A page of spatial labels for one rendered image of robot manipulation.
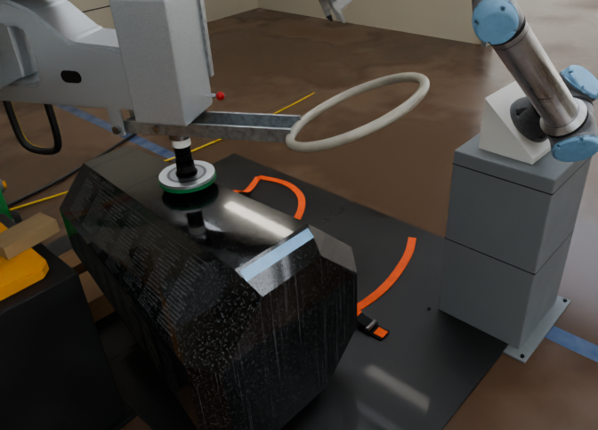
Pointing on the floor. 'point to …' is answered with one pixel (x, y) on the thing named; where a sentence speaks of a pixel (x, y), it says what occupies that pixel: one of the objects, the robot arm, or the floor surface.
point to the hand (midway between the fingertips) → (335, 24)
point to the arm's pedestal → (509, 243)
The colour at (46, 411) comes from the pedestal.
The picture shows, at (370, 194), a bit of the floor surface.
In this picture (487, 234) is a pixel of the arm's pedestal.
